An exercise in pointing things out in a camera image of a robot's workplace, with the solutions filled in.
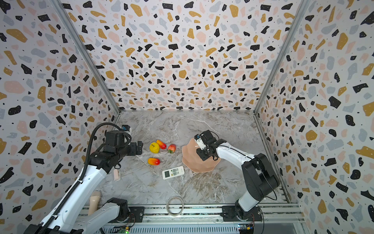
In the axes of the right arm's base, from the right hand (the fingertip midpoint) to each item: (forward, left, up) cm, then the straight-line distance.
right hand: (200, 150), depth 90 cm
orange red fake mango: (-6, +29, -4) cm, 30 cm away
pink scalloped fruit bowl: (-3, +5, -8) cm, 10 cm away
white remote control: (-12, +16, -6) cm, 21 cm away
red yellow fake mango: (+6, +26, -4) cm, 27 cm away
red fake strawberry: (+3, +18, -3) cm, 19 cm away
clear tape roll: (-29, +17, -6) cm, 35 cm away
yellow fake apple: (+3, +30, -2) cm, 30 cm away
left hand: (-4, +36, +15) cm, 39 cm away
